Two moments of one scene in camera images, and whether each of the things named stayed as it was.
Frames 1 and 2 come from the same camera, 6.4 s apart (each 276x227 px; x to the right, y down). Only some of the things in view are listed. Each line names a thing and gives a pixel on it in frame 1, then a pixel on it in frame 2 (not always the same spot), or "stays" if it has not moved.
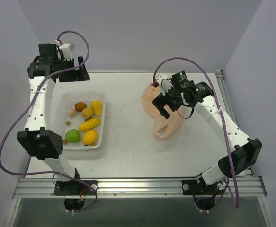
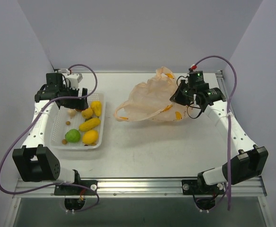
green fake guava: [72, 135] stays
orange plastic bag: [163, 126] -> [150, 100]
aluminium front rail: [44, 188] stays
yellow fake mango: [90, 137] stays
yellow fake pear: [96, 106] stays
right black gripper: [167, 101] -> [179, 95]
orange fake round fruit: [86, 113] stays
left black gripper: [71, 71] -> [75, 102]
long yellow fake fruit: [89, 124] stays
